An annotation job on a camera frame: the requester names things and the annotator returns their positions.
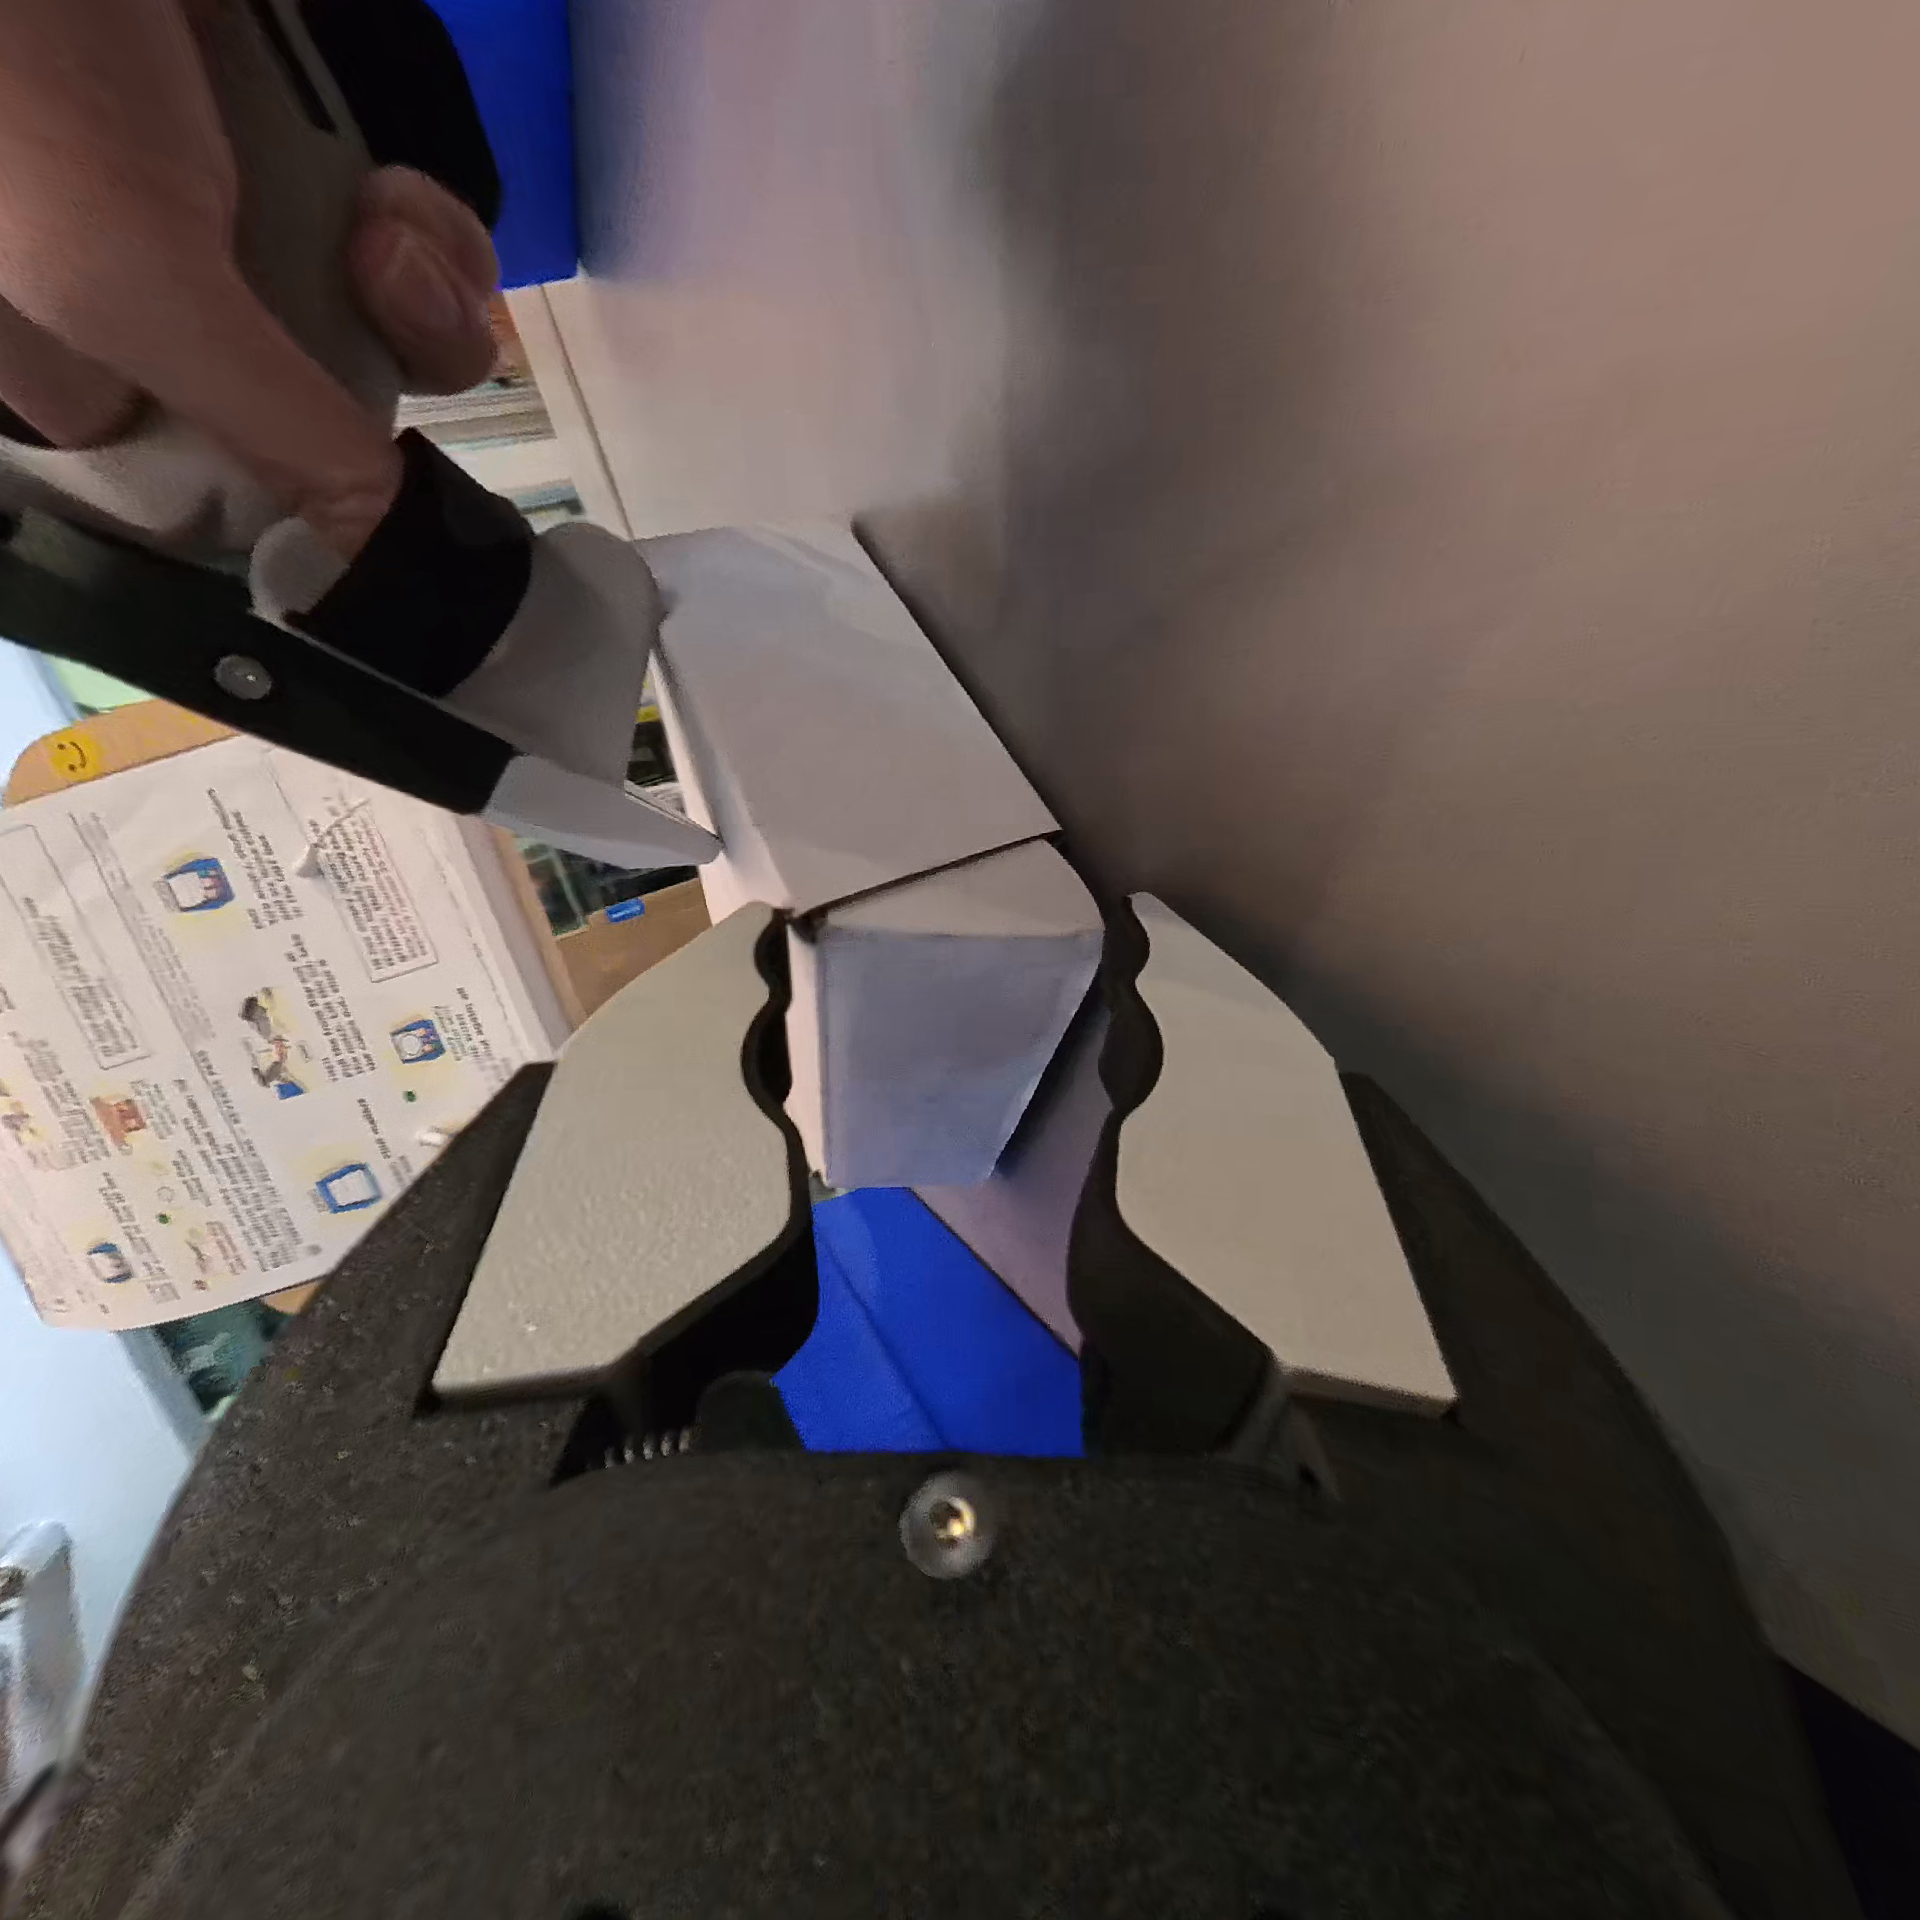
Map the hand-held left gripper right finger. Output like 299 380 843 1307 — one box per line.
1063 890 1460 1454

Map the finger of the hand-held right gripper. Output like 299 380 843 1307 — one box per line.
481 751 723 871

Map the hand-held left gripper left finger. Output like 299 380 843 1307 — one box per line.
429 904 823 1435

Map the white cardboard box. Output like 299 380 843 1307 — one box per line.
633 517 1112 1195

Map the person's right hand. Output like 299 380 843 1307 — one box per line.
0 0 501 564

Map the printed instruction sheet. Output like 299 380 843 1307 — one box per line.
0 703 715 1334

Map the blue plastic bin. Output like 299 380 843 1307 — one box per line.
429 0 579 292
770 1186 1084 1457

